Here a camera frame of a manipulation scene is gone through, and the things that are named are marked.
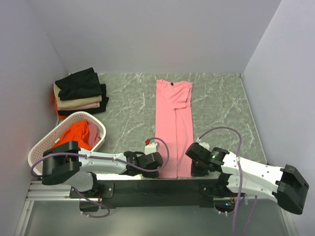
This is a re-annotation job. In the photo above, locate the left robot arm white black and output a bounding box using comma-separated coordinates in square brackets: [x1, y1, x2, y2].
[42, 141, 163, 192]

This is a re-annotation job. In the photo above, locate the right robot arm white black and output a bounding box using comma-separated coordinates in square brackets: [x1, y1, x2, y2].
[186, 143, 309, 215]

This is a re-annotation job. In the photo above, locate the dusty pink shirt in basket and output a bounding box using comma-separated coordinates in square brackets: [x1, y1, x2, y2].
[88, 121, 100, 148]

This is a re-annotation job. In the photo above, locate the black folded t shirt lower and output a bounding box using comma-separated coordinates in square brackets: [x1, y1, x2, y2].
[58, 84, 109, 116]

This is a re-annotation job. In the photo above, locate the black folded t shirt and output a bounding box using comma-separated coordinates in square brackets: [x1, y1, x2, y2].
[55, 67, 102, 101]
[58, 84, 109, 116]

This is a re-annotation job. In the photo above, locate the light pink folded t shirt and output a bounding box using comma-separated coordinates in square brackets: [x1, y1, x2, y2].
[58, 102, 100, 111]

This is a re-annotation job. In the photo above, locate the orange t shirt in basket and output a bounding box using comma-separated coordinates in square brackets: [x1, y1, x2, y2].
[52, 120, 92, 150]

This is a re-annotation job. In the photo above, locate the black folded t shirt top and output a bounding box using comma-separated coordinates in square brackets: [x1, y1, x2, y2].
[55, 67, 102, 101]

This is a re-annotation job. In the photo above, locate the orange folded t shirt bottom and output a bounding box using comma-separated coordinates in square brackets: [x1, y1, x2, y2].
[54, 97, 67, 120]

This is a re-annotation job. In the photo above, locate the beige folded t shirt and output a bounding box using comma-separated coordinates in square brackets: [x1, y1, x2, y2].
[53, 84, 102, 108]

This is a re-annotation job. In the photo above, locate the white plastic laundry basket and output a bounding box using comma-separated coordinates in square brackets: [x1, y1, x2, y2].
[28, 112, 106, 167]

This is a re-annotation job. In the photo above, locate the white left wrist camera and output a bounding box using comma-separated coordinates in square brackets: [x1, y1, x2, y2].
[144, 139, 159, 155]

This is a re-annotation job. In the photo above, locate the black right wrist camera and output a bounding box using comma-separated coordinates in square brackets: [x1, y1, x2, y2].
[185, 143, 211, 163]

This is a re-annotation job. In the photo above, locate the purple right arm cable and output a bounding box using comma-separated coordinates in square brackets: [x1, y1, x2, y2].
[196, 126, 258, 236]

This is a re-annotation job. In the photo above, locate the aluminium frame rail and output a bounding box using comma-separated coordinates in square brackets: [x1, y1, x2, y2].
[14, 181, 299, 236]

